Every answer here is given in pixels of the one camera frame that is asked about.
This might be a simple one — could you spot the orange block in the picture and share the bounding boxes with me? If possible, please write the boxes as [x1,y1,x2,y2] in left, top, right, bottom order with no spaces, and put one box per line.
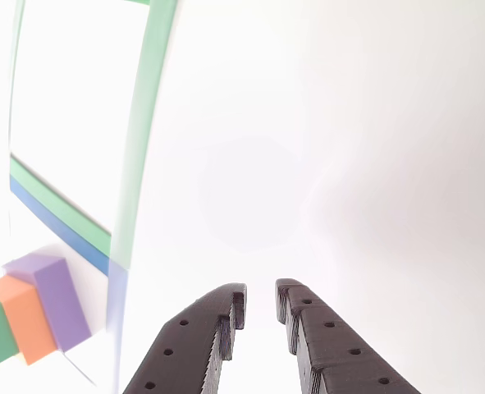
[0,274,59,367]

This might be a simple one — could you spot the green tape square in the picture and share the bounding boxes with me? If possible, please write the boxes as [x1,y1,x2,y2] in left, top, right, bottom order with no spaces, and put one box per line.
[7,0,181,272]

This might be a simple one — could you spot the blue tape square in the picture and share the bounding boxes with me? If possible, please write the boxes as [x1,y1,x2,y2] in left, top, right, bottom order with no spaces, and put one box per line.
[8,174,129,389]

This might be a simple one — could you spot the purple block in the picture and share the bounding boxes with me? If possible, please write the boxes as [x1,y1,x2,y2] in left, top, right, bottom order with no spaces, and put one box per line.
[2,250,94,354]

